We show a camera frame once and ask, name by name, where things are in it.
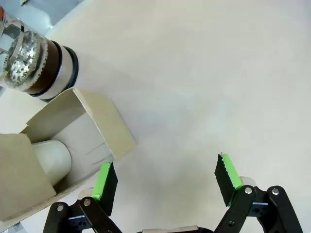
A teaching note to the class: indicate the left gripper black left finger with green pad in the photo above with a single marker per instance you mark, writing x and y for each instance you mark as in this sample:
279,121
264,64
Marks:
107,194

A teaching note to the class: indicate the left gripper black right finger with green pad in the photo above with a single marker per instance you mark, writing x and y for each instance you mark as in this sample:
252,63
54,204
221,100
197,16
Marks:
226,184

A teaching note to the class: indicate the short white lidded paper cup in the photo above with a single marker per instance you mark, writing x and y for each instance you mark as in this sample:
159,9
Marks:
53,157

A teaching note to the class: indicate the brown cardboard cup carrier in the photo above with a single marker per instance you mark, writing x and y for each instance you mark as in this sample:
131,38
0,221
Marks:
109,116

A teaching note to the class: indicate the glass french press with coffee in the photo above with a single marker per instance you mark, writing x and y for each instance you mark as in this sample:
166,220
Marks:
48,60

